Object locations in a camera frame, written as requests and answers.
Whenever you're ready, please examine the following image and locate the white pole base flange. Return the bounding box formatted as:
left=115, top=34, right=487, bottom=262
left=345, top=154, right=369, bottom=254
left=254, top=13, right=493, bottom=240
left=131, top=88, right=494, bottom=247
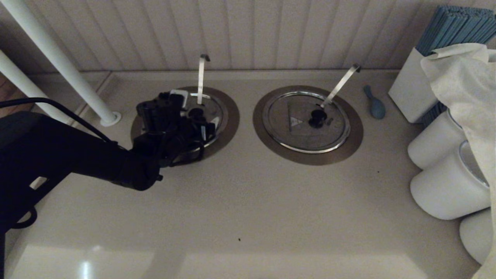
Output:
left=100, top=111, right=121, bottom=127

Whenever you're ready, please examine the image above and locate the thin black camera cable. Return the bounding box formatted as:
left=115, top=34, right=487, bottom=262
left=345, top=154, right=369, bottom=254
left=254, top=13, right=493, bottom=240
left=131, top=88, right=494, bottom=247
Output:
left=170, top=140, right=205, bottom=167

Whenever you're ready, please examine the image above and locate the white cylindrical canister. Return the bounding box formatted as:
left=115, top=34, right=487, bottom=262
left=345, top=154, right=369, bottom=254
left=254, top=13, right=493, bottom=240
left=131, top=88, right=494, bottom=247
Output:
left=410, top=141, right=493, bottom=220
left=459, top=207, right=494, bottom=266
left=407, top=110, right=469, bottom=170

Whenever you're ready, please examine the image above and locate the blue plastic spoon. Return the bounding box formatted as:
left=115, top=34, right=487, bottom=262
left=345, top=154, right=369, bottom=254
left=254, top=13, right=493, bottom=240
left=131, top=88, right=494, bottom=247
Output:
left=363, top=85, right=386, bottom=120

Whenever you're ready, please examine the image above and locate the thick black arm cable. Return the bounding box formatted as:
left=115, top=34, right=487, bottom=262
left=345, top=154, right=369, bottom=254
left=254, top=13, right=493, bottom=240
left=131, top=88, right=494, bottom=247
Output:
left=0, top=97, right=117, bottom=145

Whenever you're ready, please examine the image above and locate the white round pole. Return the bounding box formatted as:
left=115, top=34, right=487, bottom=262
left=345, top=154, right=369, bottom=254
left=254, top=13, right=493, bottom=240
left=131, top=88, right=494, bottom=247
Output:
left=0, top=50, right=74, bottom=124
left=0, top=0, right=117, bottom=122

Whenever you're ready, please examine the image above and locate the white rectangular holder box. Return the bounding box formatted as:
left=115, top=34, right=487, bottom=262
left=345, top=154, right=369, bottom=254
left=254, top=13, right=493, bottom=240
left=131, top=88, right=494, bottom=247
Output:
left=388, top=47, right=438, bottom=124

